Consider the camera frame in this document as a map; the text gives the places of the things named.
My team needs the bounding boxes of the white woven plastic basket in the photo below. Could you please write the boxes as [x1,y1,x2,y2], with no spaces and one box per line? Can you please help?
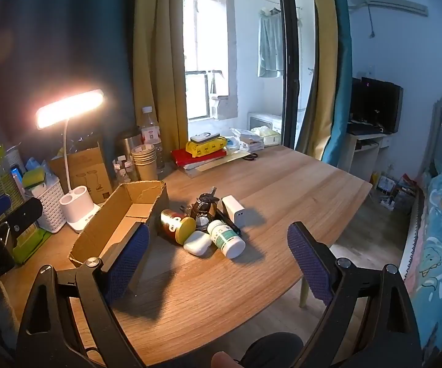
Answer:
[33,178,68,234]

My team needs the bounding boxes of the white desk lamp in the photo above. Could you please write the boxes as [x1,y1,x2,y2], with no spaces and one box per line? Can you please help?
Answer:
[35,89,104,234]

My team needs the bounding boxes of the teal curtain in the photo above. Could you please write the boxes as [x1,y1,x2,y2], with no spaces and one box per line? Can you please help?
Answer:
[295,0,356,173]

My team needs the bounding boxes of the white storage box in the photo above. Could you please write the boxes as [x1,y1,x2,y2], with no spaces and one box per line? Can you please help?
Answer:
[248,111,283,146]

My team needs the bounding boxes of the black car key with keys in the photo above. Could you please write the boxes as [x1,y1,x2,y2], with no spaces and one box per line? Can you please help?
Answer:
[198,187,219,204]

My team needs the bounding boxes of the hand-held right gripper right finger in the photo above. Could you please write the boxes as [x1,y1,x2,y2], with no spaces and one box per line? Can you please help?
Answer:
[287,221,425,368]

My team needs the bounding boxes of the white packets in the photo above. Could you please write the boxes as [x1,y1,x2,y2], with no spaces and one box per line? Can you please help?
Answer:
[226,126,265,154]

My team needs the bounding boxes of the brown cardboard lamp box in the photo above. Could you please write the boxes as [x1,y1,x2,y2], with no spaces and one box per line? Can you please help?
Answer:
[48,142,113,205]

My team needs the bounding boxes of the white flat device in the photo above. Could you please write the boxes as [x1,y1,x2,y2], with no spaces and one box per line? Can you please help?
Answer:
[190,131,221,144]

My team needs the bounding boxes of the white pill bottle green label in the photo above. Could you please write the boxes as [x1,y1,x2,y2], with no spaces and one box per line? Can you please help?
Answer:
[206,220,246,259]

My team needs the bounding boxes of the flat paper folder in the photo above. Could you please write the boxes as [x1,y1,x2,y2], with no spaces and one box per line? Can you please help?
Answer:
[180,149,260,178]

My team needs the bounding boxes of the white charger block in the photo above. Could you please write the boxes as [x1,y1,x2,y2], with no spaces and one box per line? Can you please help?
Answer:
[221,195,250,228]

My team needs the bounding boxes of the white television stand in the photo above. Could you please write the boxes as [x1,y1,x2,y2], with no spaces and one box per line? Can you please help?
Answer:
[338,130,392,185]

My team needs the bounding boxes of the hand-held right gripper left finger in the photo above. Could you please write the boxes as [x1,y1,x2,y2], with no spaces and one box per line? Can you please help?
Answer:
[16,222,150,368]

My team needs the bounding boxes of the steel thermos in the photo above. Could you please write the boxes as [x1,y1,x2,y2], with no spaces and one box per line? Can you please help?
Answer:
[115,128,145,185]

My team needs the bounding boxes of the green bag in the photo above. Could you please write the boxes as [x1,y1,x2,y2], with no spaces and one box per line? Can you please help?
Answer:
[12,226,51,265]

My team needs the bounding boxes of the clear water bottle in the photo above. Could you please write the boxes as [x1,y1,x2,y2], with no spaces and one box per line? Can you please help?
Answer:
[140,106,166,175]

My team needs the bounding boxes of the patterned glass jar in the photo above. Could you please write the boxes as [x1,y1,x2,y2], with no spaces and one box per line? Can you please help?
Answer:
[113,155,137,188]

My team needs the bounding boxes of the white earbuds case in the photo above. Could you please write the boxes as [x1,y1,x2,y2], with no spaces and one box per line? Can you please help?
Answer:
[183,230,213,257]

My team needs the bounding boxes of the person's right hand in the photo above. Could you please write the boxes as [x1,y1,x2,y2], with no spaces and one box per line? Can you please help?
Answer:
[211,352,240,368]

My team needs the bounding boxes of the black door frame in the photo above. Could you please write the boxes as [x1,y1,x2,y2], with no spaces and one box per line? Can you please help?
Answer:
[276,0,317,150]

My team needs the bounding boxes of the brown strap wristwatch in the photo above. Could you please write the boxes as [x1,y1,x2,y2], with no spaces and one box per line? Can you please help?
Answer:
[189,197,219,231]

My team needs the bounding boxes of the hanging grey towel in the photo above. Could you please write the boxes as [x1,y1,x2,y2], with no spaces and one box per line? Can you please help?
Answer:
[257,8,285,79]

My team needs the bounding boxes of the red can with yellow lid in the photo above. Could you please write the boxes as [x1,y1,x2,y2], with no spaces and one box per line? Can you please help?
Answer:
[160,209,196,246]

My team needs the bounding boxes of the black small device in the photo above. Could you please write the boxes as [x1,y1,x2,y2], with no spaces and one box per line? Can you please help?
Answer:
[216,217,242,236]

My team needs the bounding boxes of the stack of paper cups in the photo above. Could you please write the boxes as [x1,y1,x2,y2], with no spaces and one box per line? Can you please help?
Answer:
[131,144,158,182]

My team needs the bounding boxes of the person's dark pants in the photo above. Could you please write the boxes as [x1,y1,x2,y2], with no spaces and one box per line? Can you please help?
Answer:
[240,332,306,368]

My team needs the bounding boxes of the blue printed blanket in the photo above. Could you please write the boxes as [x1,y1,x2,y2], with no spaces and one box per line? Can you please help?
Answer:
[401,167,442,368]

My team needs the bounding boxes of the black television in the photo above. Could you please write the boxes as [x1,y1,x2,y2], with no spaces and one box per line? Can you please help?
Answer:
[349,78,403,135]

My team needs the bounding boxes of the white air conditioner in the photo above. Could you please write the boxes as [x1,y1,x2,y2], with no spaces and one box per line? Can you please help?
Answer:
[349,0,429,18]

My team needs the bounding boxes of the dark blue curtain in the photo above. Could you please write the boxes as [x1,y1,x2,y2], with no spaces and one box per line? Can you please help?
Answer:
[0,0,137,162]

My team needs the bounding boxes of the yellow curtain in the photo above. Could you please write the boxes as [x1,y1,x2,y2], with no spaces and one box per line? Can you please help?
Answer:
[133,0,189,162]
[309,0,344,162]

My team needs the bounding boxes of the yellow green sponge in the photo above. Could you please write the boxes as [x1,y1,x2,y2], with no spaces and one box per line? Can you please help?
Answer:
[21,167,47,190]

